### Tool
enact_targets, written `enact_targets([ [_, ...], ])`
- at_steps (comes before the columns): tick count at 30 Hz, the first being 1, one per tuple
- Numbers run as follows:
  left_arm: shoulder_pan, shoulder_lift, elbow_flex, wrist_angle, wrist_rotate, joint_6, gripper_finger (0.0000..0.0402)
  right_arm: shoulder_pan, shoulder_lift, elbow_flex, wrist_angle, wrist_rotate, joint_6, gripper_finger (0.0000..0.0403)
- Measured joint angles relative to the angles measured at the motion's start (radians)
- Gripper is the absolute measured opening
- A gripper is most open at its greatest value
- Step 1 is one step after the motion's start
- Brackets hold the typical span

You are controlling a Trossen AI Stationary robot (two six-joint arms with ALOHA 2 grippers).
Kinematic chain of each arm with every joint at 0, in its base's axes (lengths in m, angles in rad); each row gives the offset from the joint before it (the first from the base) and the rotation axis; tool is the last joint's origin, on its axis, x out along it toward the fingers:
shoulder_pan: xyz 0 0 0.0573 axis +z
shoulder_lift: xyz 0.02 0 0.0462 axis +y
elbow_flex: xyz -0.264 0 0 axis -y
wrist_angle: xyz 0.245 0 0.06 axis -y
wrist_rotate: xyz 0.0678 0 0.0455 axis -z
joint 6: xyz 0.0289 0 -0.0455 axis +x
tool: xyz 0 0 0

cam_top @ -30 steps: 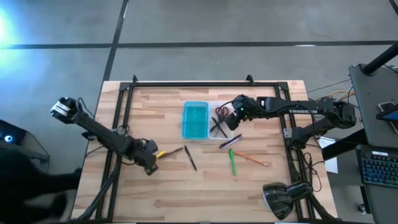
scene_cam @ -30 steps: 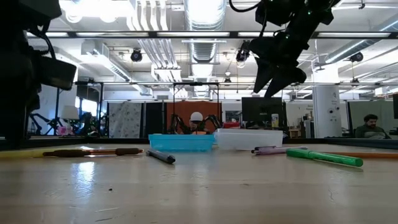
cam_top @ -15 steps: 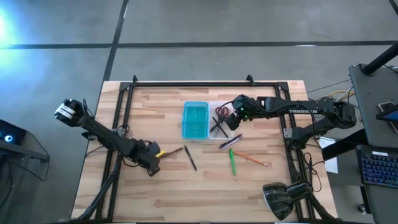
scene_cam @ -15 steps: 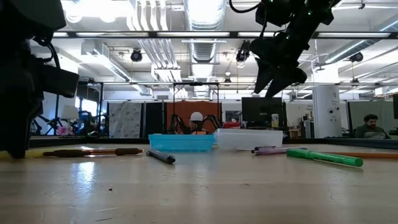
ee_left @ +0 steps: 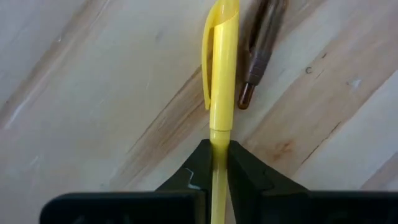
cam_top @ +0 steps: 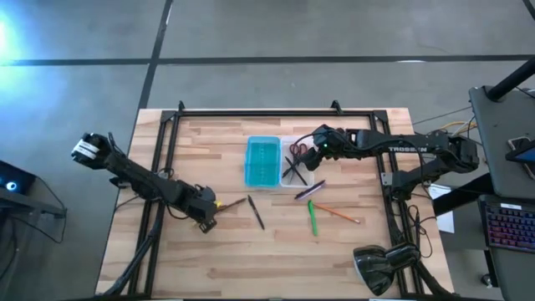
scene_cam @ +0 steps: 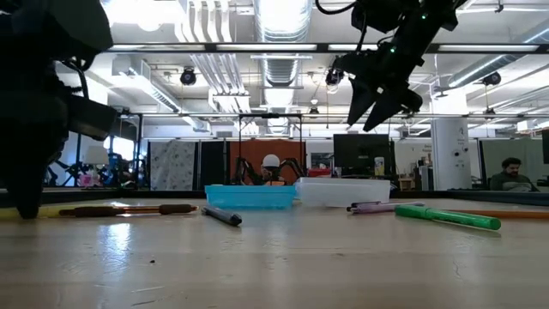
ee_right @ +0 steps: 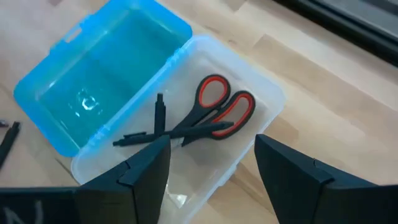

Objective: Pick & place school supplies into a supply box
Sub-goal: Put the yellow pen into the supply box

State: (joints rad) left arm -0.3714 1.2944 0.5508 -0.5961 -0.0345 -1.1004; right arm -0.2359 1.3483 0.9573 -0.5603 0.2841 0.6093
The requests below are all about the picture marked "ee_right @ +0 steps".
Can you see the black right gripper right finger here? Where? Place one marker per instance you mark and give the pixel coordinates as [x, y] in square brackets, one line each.
[289, 180]

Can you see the clear supply box blue lid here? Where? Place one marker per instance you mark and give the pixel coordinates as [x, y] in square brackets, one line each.
[109, 62]

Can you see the black pen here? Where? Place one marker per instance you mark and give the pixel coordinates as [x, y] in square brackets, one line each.
[160, 115]
[192, 130]
[7, 143]

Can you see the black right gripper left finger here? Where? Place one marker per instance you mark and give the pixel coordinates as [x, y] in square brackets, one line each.
[133, 186]

